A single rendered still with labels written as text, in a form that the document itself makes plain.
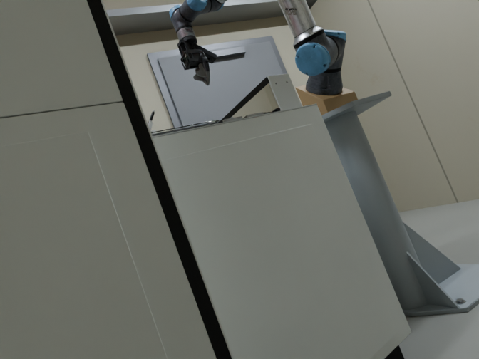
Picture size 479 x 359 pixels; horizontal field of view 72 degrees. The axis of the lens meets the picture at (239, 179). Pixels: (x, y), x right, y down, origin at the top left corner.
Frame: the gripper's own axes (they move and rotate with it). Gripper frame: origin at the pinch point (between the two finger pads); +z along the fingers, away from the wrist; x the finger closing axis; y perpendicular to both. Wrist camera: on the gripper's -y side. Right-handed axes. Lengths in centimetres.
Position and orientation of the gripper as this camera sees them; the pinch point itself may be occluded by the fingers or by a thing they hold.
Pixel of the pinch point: (209, 82)
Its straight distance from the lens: 148.9
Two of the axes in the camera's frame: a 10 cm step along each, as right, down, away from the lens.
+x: 4.8, -2.6, -8.4
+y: -8.0, 2.6, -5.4
